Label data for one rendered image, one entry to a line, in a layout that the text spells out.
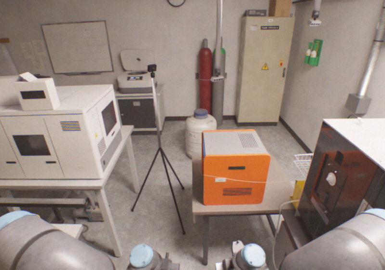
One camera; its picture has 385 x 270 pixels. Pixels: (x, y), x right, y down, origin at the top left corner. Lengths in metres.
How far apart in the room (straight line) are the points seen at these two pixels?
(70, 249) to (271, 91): 4.06
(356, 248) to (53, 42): 4.87
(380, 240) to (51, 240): 0.58
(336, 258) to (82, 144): 1.42
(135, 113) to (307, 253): 3.67
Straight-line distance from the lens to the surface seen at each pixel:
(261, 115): 4.39
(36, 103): 1.57
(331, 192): 1.28
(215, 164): 1.41
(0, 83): 1.98
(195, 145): 3.14
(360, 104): 2.74
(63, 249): 0.48
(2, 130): 1.82
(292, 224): 1.61
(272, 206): 1.72
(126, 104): 3.93
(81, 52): 4.69
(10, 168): 1.99
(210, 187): 1.53
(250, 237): 2.41
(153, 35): 4.27
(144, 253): 1.00
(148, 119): 3.94
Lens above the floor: 1.89
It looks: 28 degrees down
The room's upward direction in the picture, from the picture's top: 1 degrees counter-clockwise
